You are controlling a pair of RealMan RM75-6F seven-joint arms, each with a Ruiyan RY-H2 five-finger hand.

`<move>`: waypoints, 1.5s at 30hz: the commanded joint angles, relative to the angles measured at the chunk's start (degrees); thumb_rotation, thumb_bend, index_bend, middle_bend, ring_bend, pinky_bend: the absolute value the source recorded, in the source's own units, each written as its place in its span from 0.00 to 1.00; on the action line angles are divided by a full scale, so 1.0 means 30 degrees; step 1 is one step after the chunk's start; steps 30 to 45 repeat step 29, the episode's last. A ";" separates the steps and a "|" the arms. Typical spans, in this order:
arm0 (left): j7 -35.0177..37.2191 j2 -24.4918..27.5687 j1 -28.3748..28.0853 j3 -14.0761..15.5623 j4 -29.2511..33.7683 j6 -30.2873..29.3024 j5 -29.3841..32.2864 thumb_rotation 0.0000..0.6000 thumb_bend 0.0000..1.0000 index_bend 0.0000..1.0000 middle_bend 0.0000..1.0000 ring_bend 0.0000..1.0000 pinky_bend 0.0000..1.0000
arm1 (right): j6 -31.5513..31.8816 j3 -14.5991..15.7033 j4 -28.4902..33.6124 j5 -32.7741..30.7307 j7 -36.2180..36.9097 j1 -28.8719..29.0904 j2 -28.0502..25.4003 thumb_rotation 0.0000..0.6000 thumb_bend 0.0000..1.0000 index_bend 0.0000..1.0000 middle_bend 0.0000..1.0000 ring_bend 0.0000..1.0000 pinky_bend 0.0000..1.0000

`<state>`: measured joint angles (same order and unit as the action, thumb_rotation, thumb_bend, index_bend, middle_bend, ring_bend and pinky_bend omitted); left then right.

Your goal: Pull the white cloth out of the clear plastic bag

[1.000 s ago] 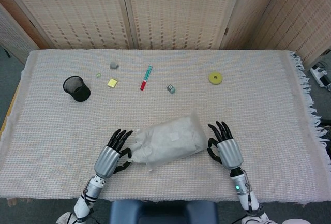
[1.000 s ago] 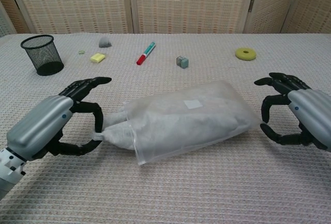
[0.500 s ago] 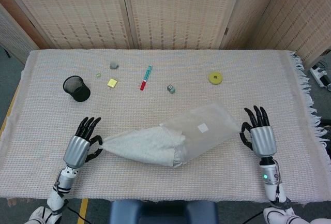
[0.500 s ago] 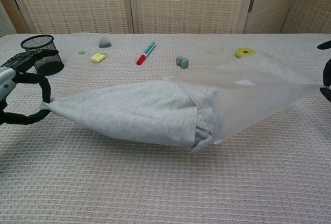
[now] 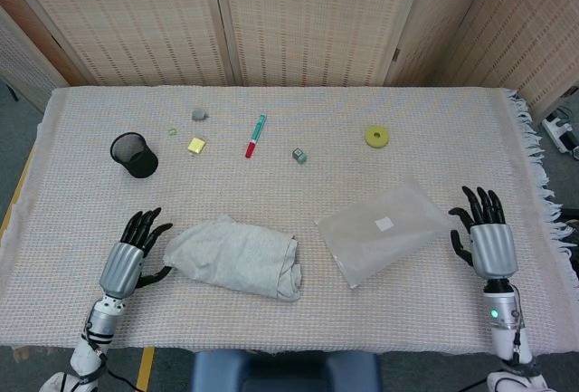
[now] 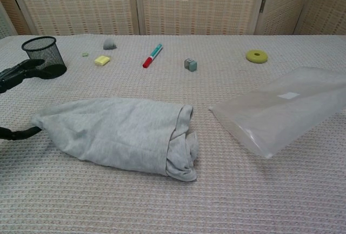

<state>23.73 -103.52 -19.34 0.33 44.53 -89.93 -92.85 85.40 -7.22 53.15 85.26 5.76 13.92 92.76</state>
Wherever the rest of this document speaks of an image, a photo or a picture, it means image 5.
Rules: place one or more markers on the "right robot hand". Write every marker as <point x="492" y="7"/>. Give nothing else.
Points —
<point x="490" y="242"/>

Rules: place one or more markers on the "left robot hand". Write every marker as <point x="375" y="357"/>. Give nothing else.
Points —
<point x="131" y="256"/>

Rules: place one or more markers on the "white clothes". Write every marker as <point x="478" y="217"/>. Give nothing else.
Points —
<point x="237" y="258"/>

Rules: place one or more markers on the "translucent plastic bag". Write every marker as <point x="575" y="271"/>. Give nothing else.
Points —
<point x="382" y="233"/>

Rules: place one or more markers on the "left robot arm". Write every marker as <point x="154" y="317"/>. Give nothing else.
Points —
<point x="88" y="342"/>

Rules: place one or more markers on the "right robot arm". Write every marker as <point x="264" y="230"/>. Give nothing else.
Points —
<point x="509" y="333"/>

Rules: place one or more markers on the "black mesh pen cup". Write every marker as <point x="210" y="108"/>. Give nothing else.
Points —
<point x="134" y="155"/>

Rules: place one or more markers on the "yellow floor tape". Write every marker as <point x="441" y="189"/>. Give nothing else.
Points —
<point x="145" y="369"/>

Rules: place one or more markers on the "yellow cube block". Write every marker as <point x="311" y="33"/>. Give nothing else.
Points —
<point x="196" y="145"/>

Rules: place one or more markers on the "white device on floor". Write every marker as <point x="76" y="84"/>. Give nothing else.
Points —
<point x="561" y="131"/>

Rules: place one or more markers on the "grey crumpled lump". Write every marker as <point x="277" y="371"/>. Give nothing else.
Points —
<point x="198" y="114"/>

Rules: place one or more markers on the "white woven tablecloth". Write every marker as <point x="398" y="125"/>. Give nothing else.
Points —
<point x="280" y="184"/>

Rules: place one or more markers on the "green red marker pen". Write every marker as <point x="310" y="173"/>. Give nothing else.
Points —
<point x="255" y="136"/>

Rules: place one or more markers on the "small green grey cube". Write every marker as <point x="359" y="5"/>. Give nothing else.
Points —
<point x="299" y="155"/>

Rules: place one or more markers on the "wooden folding screen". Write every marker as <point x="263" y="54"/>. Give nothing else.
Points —
<point x="289" y="21"/>

